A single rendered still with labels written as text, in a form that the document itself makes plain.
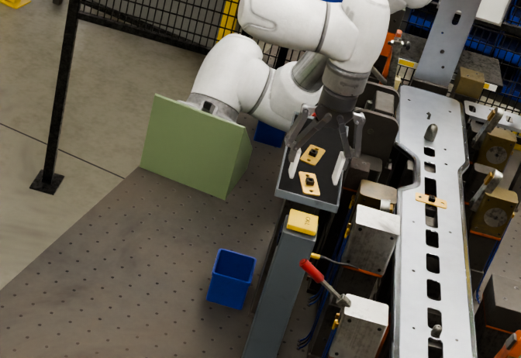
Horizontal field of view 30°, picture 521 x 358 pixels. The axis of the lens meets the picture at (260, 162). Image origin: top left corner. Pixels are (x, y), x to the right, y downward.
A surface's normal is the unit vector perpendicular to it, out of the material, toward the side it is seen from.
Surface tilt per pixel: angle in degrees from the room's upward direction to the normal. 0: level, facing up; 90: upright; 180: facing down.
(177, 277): 0
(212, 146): 90
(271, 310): 90
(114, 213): 0
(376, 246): 90
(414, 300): 0
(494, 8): 90
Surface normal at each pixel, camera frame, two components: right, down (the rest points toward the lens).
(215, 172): -0.29, 0.44
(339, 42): -0.08, 0.54
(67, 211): 0.24, -0.83
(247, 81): 0.34, -0.02
